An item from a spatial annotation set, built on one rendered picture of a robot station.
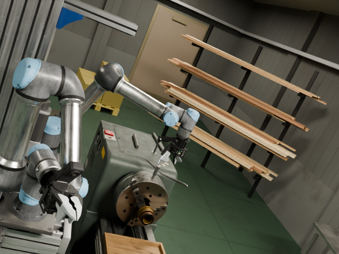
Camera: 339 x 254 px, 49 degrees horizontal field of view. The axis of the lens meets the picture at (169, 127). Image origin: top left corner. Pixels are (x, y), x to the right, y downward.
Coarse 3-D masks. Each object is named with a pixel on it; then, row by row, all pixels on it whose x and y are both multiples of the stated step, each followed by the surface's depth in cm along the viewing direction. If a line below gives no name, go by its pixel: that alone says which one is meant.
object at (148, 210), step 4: (140, 208) 208; (144, 208) 207; (148, 208) 208; (140, 212) 206; (144, 212) 205; (148, 212) 205; (152, 212) 207; (140, 216) 206; (144, 216) 203; (148, 216) 211; (152, 216) 205; (140, 220) 207; (144, 220) 208; (148, 220) 208; (152, 220) 206; (144, 224) 205; (148, 224) 206
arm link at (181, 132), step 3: (180, 126) 207; (180, 129) 202; (183, 129) 201; (177, 132) 203; (180, 132) 202; (183, 132) 201; (186, 132) 201; (189, 132) 202; (180, 135) 202; (183, 135) 201; (186, 135) 202; (189, 135) 203; (186, 138) 204
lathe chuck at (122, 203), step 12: (132, 180) 214; (144, 180) 212; (156, 180) 218; (120, 192) 212; (132, 192) 212; (144, 192) 214; (156, 192) 216; (120, 204) 213; (132, 204) 216; (120, 216) 217; (156, 216) 223
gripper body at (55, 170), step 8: (56, 168) 111; (40, 176) 109; (48, 176) 110; (48, 184) 110; (56, 184) 104; (64, 184) 106; (40, 192) 110; (48, 192) 104; (64, 192) 103; (72, 192) 104; (40, 200) 105; (48, 200) 103; (48, 208) 102; (56, 208) 105
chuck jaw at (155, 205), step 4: (148, 200) 220; (148, 204) 217; (152, 204) 216; (156, 204) 217; (160, 204) 218; (164, 204) 218; (152, 208) 212; (156, 208) 213; (160, 208) 217; (164, 208) 218; (156, 212) 214
